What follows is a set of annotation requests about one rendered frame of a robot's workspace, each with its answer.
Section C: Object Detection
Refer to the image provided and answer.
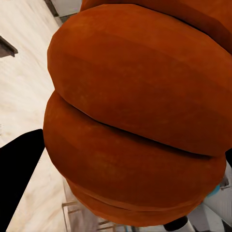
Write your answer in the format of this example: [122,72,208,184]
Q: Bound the pumpkin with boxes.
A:
[43,0,232,228]

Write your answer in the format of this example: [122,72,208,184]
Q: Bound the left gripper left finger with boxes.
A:
[0,129,45,232]

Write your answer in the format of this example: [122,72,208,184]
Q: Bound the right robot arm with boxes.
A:
[163,216,194,232]

